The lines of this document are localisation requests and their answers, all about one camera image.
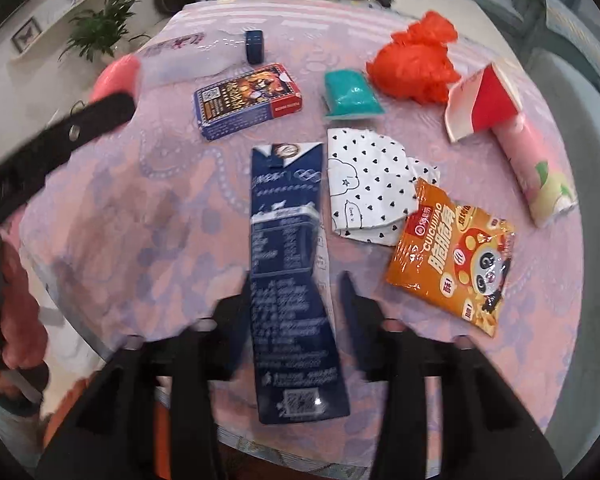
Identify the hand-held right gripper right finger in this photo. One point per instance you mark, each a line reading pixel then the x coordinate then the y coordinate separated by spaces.
pixel 352 310

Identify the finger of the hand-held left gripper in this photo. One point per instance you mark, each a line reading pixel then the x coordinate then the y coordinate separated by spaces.
pixel 80 127

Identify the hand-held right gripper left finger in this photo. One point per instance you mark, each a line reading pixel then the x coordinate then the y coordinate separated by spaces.
pixel 235 320

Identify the coral pink round object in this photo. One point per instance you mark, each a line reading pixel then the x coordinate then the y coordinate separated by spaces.
pixel 115 77

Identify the navy milk carton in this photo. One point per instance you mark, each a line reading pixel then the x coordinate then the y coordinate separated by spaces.
pixel 290 260

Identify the orange snack packet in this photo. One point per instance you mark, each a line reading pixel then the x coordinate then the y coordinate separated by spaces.
pixel 450 260

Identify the blue playing card box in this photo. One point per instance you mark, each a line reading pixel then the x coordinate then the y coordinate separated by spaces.
pixel 245 100

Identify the dark blue round cap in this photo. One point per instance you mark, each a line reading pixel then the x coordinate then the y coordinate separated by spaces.
pixel 254 46

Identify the teal packet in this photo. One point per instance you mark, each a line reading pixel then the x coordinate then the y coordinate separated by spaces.
pixel 351 95

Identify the pink printed bottle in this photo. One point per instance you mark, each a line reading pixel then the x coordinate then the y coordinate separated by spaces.
pixel 535 170

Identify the red and white paper cup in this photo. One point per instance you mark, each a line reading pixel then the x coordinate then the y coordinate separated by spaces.
pixel 480 105

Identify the red plastic bag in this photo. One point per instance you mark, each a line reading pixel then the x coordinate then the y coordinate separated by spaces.
pixel 415 65

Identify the person's left hand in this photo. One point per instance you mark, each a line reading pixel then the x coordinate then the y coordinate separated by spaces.
pixel 25 310

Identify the green potted plant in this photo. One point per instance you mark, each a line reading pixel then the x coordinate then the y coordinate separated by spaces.
pixel 100 30

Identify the pink floral tablecloth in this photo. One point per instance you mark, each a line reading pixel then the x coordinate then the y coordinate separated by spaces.
pixel 155 220

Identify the blue patterned under cloth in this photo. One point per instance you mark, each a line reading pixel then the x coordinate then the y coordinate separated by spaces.
pixel 290 452

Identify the small black object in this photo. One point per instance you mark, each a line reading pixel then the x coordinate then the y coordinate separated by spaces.
pixel 382 0

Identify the teal sofa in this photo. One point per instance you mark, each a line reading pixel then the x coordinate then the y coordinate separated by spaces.
pixel 580 85

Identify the small butterfly picture frame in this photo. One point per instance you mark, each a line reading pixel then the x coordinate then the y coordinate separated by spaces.
pixel 26 35

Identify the white wall shelf unit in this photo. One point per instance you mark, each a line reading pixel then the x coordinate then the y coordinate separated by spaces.
pixel 80 5

